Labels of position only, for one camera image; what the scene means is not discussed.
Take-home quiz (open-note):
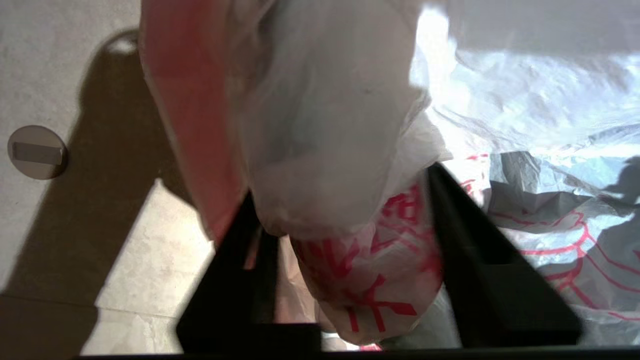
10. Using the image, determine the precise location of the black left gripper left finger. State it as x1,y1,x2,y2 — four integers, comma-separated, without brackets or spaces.
175,191,322,352

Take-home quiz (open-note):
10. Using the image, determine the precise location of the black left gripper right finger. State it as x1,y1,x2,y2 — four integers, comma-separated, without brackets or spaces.
427,163,584,349

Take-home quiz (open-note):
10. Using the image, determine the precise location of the new white red-edged trash bag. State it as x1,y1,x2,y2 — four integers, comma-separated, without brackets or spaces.
140,0,640,352

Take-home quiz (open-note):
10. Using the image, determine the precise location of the round metal floor drain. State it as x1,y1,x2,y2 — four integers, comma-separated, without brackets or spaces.
7,125,69,180

